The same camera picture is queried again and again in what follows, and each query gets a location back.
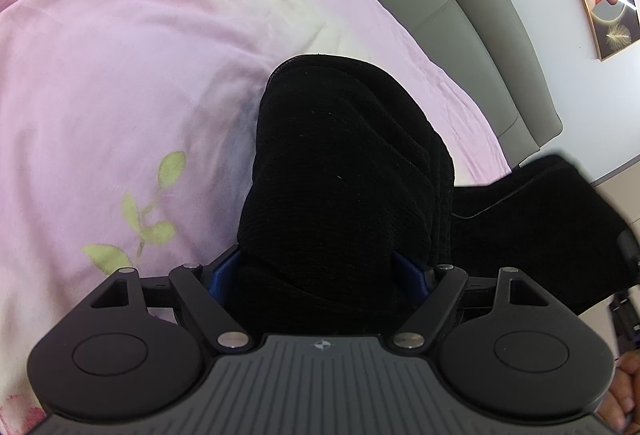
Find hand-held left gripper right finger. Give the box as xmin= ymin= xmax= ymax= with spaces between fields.
xmin=391 ymin=249 xmax=553 ymax=356

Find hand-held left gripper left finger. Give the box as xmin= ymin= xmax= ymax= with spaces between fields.
xmin=89 ymin=247 xmax=251 ymax=352

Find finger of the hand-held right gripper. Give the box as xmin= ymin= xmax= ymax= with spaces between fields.
xmin=617 ymin=229 xmax=640 ymax=288

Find black pants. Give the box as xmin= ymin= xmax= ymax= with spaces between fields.
xmin=239 ymin=54 xmax=639 ymax=337

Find person's right hand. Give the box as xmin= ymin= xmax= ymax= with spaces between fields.
xmin=597 ymin=350 xmax=640 ymax=434

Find pink floral blanket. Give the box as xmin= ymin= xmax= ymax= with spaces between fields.
xmin=0 ymin=0 xmax=514 ymax=418

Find grey padded headboard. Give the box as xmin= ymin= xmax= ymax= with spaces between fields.
xmin=387 ymin=0 xmax=564 ymax=166

